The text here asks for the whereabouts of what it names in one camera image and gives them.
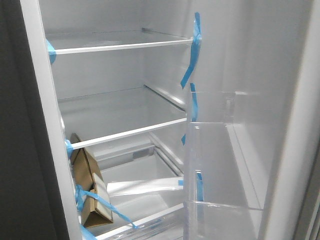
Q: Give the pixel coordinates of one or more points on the blue tape on box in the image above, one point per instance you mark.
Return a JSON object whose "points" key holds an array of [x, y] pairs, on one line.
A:
{"points": [[80, 193]]}

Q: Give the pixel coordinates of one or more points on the brown cardboard box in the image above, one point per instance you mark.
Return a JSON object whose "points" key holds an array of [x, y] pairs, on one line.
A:
{"points": [[88, 175]]}

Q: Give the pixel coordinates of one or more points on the blue tape middle left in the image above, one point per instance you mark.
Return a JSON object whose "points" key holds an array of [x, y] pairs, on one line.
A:
{"points": [[69, 148]]}

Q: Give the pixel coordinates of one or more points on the upper clear door bin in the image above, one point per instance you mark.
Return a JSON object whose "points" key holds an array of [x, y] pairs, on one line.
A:
{"points": [[213, 107]]}

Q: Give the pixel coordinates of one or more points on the blue tape strip upper right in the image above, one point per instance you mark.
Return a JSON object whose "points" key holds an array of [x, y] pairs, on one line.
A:
{"points": [[194, 49]]}

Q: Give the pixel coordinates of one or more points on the dark left fridge door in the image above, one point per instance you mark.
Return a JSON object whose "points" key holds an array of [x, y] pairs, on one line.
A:
{"points": [[30, 203]]}

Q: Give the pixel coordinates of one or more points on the blue tape upper left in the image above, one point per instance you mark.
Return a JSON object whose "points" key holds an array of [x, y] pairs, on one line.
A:
{"points": [[51, 52]]}

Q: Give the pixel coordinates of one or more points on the upper glass fridge shelf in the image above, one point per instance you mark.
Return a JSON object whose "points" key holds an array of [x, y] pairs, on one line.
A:
{"points": [[75, 43]]}

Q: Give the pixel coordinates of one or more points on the lower clear door bin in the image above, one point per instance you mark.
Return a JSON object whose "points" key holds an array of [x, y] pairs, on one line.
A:
{"points": [[230, 209]]}

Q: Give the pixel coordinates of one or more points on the blue tape middle right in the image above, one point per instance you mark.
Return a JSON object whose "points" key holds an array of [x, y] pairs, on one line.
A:
{"points": [[194, 108]]}

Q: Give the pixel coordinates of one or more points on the clear crisper drawer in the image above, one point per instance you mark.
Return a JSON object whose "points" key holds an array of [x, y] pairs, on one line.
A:
{"points": [[145, 200]]}

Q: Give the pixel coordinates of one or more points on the blue tape on door bin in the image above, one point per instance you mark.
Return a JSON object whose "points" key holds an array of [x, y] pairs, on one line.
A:
{"points": [[199, 186]]}

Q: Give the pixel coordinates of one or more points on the white fridge cabinet interior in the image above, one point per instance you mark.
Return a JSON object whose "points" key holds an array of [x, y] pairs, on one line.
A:
{"points": [[150, 155]]}

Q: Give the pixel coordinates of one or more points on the glass fridge shelf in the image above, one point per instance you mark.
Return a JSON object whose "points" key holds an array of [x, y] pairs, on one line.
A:
{"points": [[105, 117], [75, 43]]}

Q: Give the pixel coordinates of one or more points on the middle glass fridge shelf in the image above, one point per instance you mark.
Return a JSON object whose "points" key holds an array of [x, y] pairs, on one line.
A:
{"points": [[105, 117]]}

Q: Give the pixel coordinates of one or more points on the clear door bin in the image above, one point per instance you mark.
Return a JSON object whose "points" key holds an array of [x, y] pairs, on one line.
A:
{"points": [[230, 209], [213, 107]]}

